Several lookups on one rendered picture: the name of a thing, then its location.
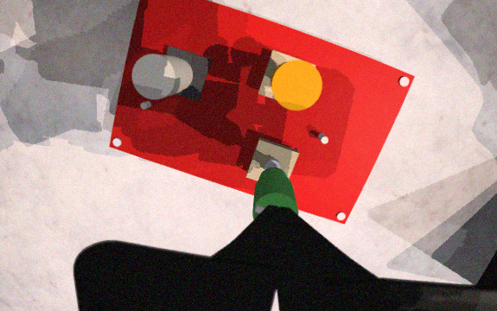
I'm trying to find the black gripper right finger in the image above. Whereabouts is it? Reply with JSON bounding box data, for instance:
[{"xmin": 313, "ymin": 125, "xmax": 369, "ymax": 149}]
[{"xmin": 276, "ymin": 207, "xmax": 497, "ymax": 311}]

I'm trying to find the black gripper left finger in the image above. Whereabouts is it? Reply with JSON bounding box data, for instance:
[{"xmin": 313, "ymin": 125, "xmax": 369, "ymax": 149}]
[{"xmin": 73, "ymin": 206, "xmax": 282, "ymax": 311}]

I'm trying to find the red circuit board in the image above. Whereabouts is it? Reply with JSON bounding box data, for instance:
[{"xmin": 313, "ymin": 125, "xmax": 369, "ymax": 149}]
[{"xmin": 110, "ymin": 0, "xmax": 415, "ymax": 225}]

